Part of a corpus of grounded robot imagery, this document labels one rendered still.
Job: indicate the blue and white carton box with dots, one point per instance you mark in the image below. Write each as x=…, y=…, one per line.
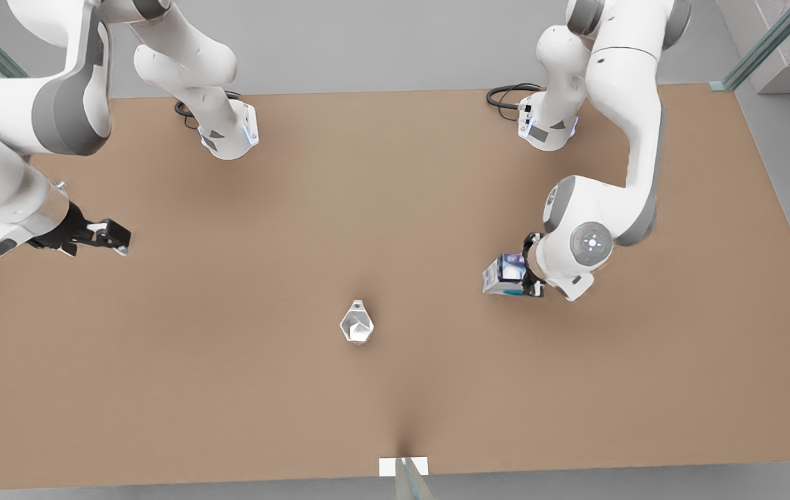
x=504, y=275

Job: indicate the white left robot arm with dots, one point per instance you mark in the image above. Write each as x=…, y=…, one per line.
x=620, y=139

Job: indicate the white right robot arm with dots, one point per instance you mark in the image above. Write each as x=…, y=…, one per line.
x=5, y=132

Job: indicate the white faceted cup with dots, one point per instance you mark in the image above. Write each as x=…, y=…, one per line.
x=357, y=325

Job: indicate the white post foot plate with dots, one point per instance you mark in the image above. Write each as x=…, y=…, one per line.
x=388, y=467

